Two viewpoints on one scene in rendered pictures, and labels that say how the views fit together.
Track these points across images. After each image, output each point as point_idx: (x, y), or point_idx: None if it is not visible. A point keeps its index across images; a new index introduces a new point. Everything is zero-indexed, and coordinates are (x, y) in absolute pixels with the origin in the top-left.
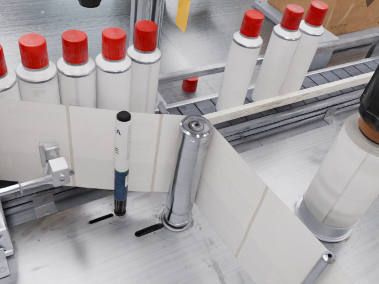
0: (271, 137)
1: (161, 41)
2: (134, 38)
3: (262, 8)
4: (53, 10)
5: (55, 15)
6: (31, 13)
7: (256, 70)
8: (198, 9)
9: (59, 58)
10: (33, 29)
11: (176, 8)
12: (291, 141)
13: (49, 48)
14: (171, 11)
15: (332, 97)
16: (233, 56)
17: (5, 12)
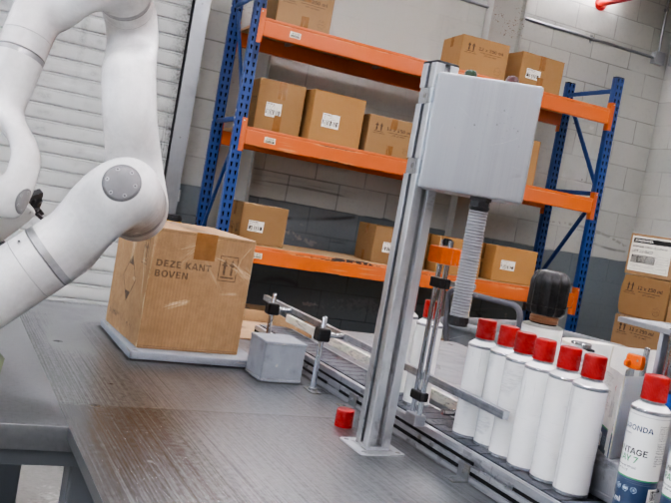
0: None
1: (238, 416)
2: (490, 332)
3: (152, 353)
4: (142, 453)
5: (162, 455)
6: (154, 468)
7: (296, 395)
8: (138, 382)
9: (298, 469)
10: (212, 473)
11: (136, 391)
12: None
13: (271, 470)
14: (145, 395)
15: None
16: (436, 340)
17: (150, 484)
